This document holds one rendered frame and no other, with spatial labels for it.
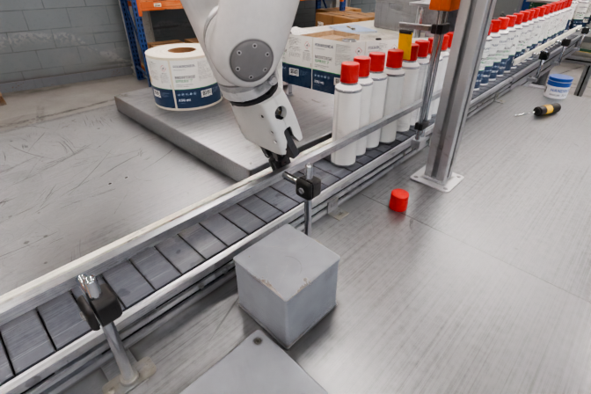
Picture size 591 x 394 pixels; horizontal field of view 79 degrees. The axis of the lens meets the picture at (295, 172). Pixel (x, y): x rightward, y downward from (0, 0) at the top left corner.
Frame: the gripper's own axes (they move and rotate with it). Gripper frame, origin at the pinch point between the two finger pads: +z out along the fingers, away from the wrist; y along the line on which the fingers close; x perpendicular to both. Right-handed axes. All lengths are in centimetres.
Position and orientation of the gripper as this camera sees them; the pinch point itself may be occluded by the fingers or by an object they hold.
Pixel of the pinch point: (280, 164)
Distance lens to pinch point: 62.1
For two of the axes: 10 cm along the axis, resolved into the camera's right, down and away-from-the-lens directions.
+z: 2.4, 6.8, 6.9
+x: -6.5, 6.4, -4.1
